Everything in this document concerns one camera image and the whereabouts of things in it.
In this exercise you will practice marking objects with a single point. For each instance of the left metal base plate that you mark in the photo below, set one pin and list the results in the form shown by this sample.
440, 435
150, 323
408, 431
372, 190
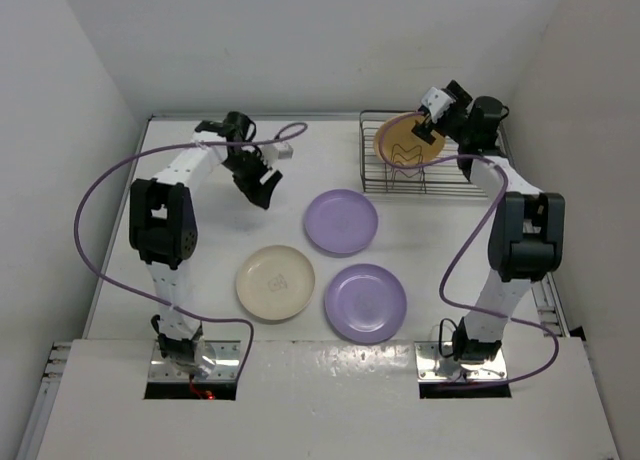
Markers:
216, 362

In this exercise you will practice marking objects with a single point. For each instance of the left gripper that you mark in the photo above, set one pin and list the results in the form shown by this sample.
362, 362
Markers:
259, 195

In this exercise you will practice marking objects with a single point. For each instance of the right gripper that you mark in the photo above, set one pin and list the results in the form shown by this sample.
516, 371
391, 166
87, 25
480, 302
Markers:
462, 100

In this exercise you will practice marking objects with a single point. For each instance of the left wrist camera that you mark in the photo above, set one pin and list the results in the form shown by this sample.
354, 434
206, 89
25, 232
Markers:
277, 151

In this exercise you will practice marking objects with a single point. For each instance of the wire dish rack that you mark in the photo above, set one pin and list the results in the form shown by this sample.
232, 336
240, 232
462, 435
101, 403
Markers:
377, 177

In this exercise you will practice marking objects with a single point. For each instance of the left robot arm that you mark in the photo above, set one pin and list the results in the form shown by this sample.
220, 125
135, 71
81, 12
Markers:
163, 228

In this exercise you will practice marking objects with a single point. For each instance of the purple plate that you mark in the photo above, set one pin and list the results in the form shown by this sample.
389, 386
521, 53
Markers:
365, 304
341, 222

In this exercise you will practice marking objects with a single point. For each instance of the orange plate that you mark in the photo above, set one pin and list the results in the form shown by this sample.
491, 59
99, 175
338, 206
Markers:
395, 142

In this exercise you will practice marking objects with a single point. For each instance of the metal base plate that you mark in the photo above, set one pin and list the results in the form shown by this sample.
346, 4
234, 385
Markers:
216, 362
435, 364

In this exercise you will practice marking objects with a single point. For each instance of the cream plate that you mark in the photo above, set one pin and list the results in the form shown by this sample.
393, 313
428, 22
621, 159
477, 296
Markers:
275, 283

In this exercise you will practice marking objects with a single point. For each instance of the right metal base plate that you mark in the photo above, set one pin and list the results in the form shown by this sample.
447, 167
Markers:
435, 364

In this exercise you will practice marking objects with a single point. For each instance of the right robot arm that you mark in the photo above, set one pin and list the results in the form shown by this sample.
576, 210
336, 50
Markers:
527, 232

